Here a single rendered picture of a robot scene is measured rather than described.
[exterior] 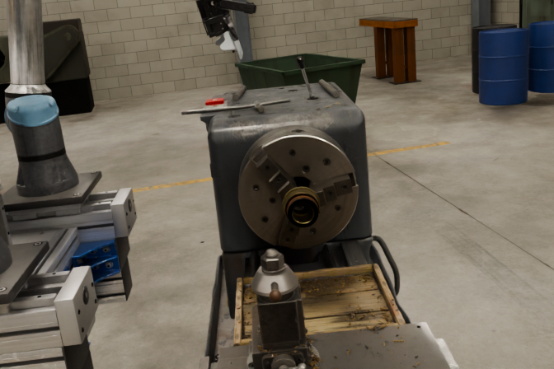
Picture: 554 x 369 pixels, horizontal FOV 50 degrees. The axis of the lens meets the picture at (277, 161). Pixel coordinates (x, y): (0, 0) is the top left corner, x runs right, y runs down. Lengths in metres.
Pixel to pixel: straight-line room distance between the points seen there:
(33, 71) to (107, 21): 9.71
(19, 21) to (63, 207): 0.49
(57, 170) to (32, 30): 0.37
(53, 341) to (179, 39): 10.41
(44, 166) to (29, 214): 0.13
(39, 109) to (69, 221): 0.29
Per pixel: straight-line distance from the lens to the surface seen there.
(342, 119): 1.70
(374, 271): 1.54
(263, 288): 0.99
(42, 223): 1.62
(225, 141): 1.68
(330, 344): 1.14
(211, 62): 11.49
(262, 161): 1.50
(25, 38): 1.70
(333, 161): 1.55
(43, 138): 1.57
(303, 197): 1.43
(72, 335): 1.15
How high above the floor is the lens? 1.59
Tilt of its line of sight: 16 degrees down
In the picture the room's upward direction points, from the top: 6 degrees counter-clockwise
